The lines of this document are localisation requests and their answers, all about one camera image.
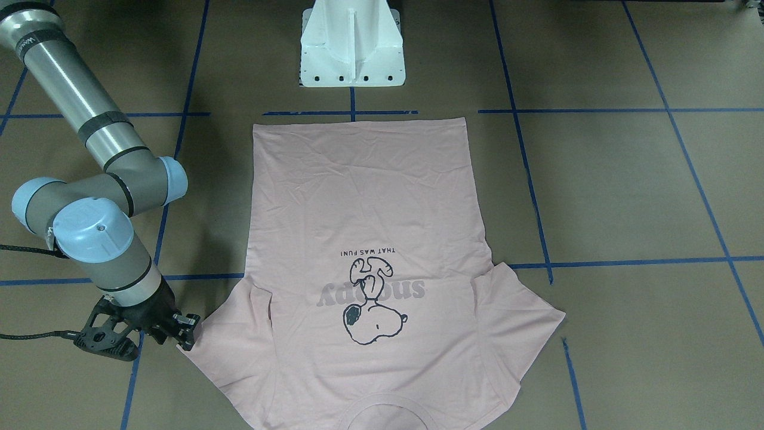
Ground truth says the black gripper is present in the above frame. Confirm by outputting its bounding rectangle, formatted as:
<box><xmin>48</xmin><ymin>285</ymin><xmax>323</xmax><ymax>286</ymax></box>
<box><xmin>122</xmin><ymin>281</ymin><xmax>201</xmax><ymax>351</ymax></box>

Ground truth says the pink Snoopy t-shirt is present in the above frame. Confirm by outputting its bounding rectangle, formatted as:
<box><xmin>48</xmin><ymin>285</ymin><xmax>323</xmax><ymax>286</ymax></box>
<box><xmin>187</xmin><ymin>118</ymin><xmax>565</xmax><ymax>429</ymax></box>

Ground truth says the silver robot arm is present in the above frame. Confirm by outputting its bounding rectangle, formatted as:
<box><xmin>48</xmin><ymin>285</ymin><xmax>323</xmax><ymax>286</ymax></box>
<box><xmin>2</xmin><ymin>1</ymin><xmax>200</xmax><ymax>361</ymax></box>

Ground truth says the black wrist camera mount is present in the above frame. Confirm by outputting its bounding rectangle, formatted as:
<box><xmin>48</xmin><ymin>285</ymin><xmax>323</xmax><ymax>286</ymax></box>
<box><xmin>73</xmin><ymin>296</ymin><xmax>139</xmax><ymax>362</ymax></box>

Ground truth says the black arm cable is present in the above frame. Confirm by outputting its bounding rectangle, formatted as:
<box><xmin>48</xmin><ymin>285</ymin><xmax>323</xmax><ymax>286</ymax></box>
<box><xmin>0</xmin><ymin>243</ymin><xmax>81</xmax><ymax>341</ymax></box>

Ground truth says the white camera mast pedestal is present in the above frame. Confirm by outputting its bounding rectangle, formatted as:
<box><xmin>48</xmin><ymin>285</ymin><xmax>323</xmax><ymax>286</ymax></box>
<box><xmin>298</xmin><ymin>1</ymin><xmax>406</xmax><ymax>88</ymax></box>

